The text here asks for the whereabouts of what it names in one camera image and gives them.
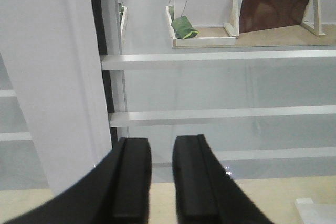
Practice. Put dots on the white panel on stand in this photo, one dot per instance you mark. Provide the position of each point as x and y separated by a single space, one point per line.
217 22

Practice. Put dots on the white framed sliding glass door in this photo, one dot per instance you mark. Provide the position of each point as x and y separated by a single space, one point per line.
266 105

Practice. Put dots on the light wooden base platform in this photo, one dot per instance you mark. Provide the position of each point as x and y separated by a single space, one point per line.
274 196

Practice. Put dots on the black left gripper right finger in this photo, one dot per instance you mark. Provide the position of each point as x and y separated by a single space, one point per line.
205 193

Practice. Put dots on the green sandbag behind glass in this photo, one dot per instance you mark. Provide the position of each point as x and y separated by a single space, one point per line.
183 28

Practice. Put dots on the white fixed glass door panel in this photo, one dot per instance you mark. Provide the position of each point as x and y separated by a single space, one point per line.
50 51

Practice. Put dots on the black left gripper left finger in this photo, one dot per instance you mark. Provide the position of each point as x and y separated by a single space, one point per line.
115 191

